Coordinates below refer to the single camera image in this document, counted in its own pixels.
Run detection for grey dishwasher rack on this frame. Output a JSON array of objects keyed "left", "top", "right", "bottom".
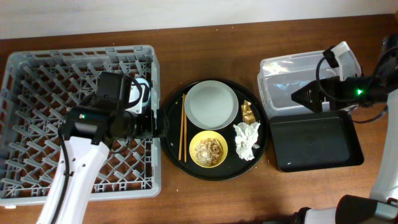
[{"left": 1, "top": 45, "right": 162, "bottom": 208}]

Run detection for light blue plastic cup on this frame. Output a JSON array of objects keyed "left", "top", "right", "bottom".
[{"left": 136, "top": 78, "right": 150, "bottom": 114}]

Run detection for gold foil wrapper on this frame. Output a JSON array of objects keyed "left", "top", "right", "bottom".
[{"left": 241, "top": 100, "right": 256, "bottom": 125}]

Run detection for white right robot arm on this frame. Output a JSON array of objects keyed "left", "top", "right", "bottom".
[{"left": 291, "top": 34, "right": 397, "bottom": 223}]

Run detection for round black tray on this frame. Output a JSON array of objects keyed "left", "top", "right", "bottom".
[{"left": 160, "top": 79, "right": 269, "bottom": 181}]

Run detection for left wooden chopstick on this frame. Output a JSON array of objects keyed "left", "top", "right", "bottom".
[{"left": 178, "top": 93, "right": 185, "bottom": 161}]

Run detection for right wooden chopstick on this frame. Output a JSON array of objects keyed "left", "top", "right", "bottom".
[{"left": 183, "top": 94, "right": 187, "bottom": 162}]

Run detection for black rectangular tray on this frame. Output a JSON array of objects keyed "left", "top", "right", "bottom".
[{"left": 270, "top": 110, "right": 364, "bottom": 172}]

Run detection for pale grey round plate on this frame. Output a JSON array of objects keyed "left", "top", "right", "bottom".
[{"left": 184, "top": 80, "right": 239, "bottom": 130}]

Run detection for clear plastic bin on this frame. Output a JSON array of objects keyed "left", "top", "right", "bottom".
[{"left": 257, "top": 47, "right": 370, "bottom": 119}]

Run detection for wooden chopstick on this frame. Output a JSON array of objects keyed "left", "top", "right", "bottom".
[
  {"left": 178, "top": 93, "right": 185, "bottom": 161},
  {"left": 183, "top": 94, "right": 187, "bottom": 162}
]

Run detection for white napkin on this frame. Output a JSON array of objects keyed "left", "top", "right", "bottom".
[{"left": 233, "top": 122, "right": 261, "bottom": 161}]

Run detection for yellow bowl with food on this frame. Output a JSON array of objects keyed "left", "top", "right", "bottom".
[{"left": 189, "top": 131, "right": 228, "bottom": 168}]

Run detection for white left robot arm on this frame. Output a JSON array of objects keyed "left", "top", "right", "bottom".
[{"left": 37, "top": 72, "right": 168, "bottom": 223}]

